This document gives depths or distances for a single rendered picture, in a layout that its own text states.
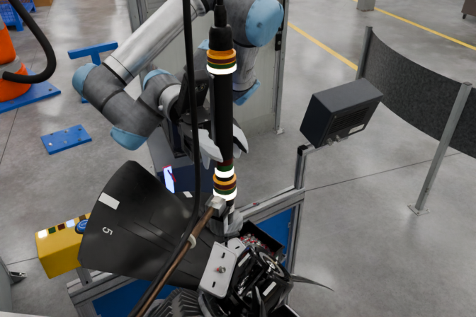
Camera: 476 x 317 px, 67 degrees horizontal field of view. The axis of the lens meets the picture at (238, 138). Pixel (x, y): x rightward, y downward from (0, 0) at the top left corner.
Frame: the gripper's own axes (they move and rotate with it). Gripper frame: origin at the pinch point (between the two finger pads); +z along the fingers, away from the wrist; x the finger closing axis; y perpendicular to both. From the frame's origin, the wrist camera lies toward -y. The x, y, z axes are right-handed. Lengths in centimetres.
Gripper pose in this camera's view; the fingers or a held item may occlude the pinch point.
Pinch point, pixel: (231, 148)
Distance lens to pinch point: 60.2
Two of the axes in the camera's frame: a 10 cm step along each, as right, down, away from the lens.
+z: 5.2, 4.8, -7.1
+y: 0.0, 8.3, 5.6
